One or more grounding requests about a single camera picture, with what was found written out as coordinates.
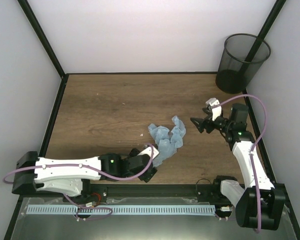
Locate light blue plastic trash bag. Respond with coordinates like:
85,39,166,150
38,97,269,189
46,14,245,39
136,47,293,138
147,115,186,167

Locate black mesh trash bin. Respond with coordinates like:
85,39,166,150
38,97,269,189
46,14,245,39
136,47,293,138
215,33,272,94

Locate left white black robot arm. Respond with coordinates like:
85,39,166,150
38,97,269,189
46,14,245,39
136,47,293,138
12,146,159,202

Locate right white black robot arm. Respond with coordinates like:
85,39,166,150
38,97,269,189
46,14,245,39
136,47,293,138
190,98,286,231

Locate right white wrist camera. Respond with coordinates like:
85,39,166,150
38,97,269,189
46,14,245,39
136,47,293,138
205,97,222,121

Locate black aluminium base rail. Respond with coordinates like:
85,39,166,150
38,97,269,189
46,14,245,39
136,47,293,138
71,183,230,204

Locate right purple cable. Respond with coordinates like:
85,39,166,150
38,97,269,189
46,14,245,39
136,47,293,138
218,94,268,234

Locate light blue slotted cable duct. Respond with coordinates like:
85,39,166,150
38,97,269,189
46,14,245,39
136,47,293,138
26,204,216,216

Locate right black frame post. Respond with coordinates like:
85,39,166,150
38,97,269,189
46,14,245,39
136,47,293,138
245,0,286,62

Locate black frame post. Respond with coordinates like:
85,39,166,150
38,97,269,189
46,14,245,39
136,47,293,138
245,0,286,62
17,0,66,79

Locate left black frame post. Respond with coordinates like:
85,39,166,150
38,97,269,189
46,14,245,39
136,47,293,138
17,0,66,79

